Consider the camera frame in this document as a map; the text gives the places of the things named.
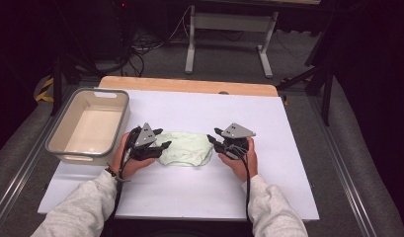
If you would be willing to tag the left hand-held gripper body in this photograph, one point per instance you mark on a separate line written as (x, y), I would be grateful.
(145, 136)

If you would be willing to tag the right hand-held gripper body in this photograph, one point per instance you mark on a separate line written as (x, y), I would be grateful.
(237, 131)

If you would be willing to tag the light green garment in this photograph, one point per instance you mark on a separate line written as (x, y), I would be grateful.
(186, 149)

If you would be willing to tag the beige plastic bin grey rim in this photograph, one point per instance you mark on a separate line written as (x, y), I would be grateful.
(91, 128)

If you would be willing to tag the person's left hand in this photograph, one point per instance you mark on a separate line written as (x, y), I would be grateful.
(132, 168)

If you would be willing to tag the person's right hand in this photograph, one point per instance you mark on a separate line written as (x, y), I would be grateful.
(249, 168)

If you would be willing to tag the white table mat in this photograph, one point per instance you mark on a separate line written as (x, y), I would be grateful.
(189, 191)

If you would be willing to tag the black tripod stand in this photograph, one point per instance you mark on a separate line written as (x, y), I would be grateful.
(327, 98)

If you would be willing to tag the black metal stand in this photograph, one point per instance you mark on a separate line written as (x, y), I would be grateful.
(56, 92)

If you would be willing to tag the yellow black hazard tape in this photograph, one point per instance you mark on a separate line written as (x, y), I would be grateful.
(41, 96)

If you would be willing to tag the white metal desk frame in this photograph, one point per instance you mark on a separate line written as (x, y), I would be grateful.
(232, 22)

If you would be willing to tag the aluminium floor rail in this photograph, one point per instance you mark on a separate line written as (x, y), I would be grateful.
(343, 173)
(21, 171)

